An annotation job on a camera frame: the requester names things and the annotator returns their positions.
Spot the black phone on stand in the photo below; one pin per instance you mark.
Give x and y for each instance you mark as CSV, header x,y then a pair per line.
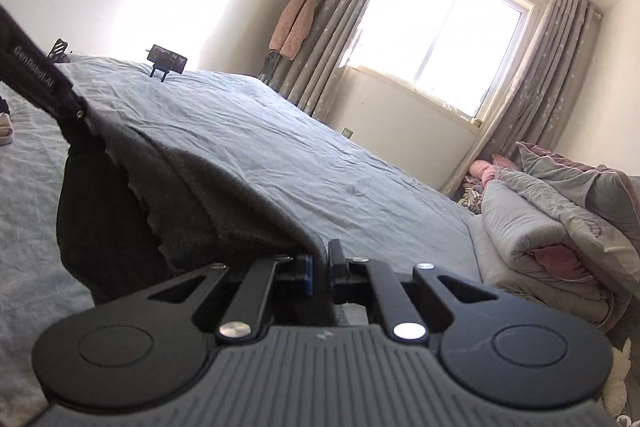
x,y
165,61

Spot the grey bed sheet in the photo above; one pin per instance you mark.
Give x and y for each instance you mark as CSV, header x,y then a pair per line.
x,y
337,188

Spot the pink hanging towel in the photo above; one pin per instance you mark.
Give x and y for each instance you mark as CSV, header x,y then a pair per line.
x,y
293,27

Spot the bright window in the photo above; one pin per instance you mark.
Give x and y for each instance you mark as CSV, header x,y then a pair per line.
x,y
456,53

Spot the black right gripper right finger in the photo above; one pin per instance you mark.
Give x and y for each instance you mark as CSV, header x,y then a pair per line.
x,y
505,349

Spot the pink clothes pile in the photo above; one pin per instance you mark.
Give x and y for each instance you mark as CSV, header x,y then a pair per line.
x,y
480,173

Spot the white teddy bear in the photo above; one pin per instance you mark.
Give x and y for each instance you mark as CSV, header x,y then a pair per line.
x,y
614,394

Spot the right grey curtain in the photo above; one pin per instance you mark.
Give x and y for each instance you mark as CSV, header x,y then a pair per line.
x,y
544,89

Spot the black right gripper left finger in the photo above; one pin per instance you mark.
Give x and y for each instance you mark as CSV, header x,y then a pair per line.
x,y
145,348

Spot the folded grey pink duvet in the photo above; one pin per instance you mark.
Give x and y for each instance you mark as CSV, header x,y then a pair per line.
x,y
562,233

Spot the dark grey knit sweater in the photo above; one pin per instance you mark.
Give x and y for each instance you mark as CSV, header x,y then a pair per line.
x,y
135,212

